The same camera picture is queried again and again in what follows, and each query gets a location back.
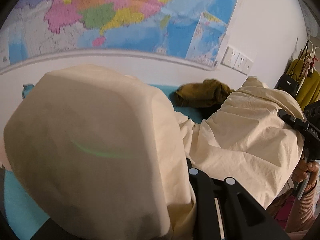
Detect mustard yellow hanging garment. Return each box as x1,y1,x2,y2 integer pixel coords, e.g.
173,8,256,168
286,59,320,110

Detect black handbag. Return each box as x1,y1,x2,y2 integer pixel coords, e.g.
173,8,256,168
275,75,299,97

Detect pink sleeved right forearm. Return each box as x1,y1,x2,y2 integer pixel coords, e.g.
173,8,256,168
284,184,317,239

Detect olive brown garment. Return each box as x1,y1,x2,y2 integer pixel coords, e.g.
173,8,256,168
171,79,234,108

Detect teal patterned bed sheet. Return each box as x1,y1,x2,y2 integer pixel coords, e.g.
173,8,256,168
3,83,208,240

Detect white wall socket panel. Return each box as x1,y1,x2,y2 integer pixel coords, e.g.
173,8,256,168
221,46,253,75

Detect cream beige jacket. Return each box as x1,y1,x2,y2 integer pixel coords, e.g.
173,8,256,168
3,64,304,239

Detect colourful wall map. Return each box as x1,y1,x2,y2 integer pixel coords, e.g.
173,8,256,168
1,0,237,68

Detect right hand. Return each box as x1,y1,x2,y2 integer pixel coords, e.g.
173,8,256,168
291,156,319,193

